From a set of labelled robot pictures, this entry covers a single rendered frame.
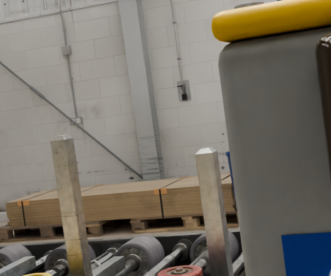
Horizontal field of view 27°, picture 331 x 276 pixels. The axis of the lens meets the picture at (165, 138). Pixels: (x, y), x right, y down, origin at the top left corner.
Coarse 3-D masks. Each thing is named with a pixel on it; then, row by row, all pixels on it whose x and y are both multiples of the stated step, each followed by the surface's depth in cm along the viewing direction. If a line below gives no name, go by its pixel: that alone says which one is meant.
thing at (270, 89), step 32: (288, 0) 13; (320, 0) 12; (224, 32) 13; (256, 32) 13; (288, 32) 13; (320, 32) 13; (224, 64) 13; (256, 64) 13; (288, 64) 13; (224, 96) 13; (256, 96) 13; (288, 96) 13; (320, 96) 13; (256, 128) 13; (288, 128) 13; (320, 128) 13; (256, 160) 13; (288, 160) 13; (320, 160) 13; (256, 192) 13; (288, 192) 13; (320, 192) 13; (256, 224) 13; (288, 224) 13; (320, 224) 13; (256, 256) 13
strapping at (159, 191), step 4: (192, 176) 710; (160, 188) 643; (164, 188) 640; (156, 192) 643; (160, 192) 641; (164, 192) 640; (36, 196) 720; (160, 196) 642; (20, 200) 700; (24, 200) 695; (160, 200) 642; (20, 204) 696; (24, 204) 694; (28, 204) 693; (24, 216) 696; (24, 220) 696; (24, 224) 697
